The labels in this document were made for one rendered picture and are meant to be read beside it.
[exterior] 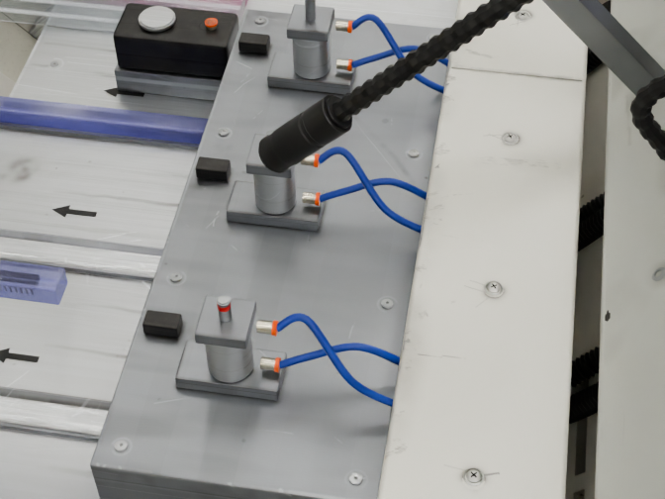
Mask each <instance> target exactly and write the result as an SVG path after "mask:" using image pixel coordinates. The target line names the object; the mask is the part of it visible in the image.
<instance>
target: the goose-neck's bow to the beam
mask: <svg viewBox="0 0 665 499"><path fill-rule="evenodd" d="M662 98H665V75H664V76H662V77H657V78H654V79H652V80H651V81H650V83H649V84H648V85H646V86H644V87H642V88H640V89H639V90H638V91H637V94H636V97H635V98H634V100H633V101H632V102H631V106H630V112H631V114H632V123H633V125H634V126H635V127H636V128H637V129H638V130H639V133H640V134H641V135H642V137H643V138H644V139H645V140H648V143H649V144H650V146H651V147H652V148H653V149H654V150H656V153H657V155H658V156H659V157H660V159H662V160H664V161H665V131H664V130H661V126H660V125H659V124H658V123H657V121H655V120H654V116H653V114H652V113H651V110H652V106H654V105H655V104H656V103H657V100H658V99H662Z"/></svg>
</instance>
